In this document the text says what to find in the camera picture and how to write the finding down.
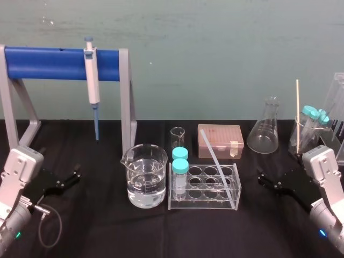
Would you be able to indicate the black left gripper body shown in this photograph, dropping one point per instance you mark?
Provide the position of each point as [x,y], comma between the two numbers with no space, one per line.
[47,182]

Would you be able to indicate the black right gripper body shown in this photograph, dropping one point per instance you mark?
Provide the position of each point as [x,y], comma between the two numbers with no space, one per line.
[295,185]

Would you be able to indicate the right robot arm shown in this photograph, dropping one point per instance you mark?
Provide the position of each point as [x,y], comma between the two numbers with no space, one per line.
[322,166]

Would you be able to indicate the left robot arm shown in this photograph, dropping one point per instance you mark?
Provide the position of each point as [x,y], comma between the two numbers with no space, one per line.
[16,174]

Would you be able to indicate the clear glass stirring rod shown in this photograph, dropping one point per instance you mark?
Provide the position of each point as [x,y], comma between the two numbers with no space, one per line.
[215,158]

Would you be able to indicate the glass beaker holding tubes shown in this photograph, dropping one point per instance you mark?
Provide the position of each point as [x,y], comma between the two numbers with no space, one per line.
[294,145]

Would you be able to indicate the clear acrylic tube rack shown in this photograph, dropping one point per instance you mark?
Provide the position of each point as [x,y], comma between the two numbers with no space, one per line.
[237,188]

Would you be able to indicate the clear glass conical flask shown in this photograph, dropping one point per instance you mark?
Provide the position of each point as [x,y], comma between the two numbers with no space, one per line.
[263,141]

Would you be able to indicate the teal capped centrifuge tube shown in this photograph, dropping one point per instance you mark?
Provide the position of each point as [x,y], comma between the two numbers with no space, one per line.
[323,118]
[309,111]

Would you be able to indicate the beige masking tape strip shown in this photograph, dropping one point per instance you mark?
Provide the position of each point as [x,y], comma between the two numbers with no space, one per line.
[234,147]

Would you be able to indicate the thin wooden stick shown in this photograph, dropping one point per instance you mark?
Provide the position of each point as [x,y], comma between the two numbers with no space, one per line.
[297,107]

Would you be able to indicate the black table cloth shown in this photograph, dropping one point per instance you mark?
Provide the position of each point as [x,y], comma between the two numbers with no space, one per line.
[107,228]

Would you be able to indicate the pink pipette tip box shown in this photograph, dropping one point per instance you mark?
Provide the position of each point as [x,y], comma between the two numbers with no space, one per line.
[224,134]

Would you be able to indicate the clear acrylic stand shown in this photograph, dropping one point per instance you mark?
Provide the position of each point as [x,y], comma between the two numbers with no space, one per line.
[334,96]

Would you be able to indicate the large glass beaker with water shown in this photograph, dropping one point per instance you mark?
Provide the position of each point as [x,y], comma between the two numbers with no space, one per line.
[146,188]

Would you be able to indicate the white and blue pipette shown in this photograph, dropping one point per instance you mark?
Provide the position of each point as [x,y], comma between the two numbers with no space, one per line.
[91,80]

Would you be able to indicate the grey and blue pipette stand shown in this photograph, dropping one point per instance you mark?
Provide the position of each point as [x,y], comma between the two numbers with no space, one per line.
[40,64]

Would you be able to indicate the teal capped sample tube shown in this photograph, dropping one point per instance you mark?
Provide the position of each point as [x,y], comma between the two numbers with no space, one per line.
[179,153]
[180,167]

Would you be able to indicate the small empty glass beaker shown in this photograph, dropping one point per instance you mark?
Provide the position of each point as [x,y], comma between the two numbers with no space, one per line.
[177,140]

